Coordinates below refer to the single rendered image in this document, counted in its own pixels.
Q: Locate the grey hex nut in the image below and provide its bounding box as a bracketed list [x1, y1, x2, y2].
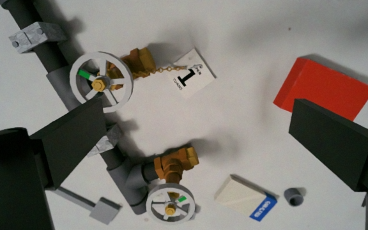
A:
[181, 203, 196, 222]

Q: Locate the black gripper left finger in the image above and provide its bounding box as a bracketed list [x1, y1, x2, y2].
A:
[0, 98, 107, 230]

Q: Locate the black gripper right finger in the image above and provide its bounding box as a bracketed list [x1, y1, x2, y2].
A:
[288, 98, 368, 230]

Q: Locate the red rectangular block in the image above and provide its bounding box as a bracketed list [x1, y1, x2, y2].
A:
[273, 57, 368, 121]

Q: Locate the grey hollow cylinder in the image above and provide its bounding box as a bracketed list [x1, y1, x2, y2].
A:
[284, 188, 304, 207]

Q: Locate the flat white box with blue label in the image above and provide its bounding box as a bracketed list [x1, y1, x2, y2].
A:
[213, 175, 278, 222]

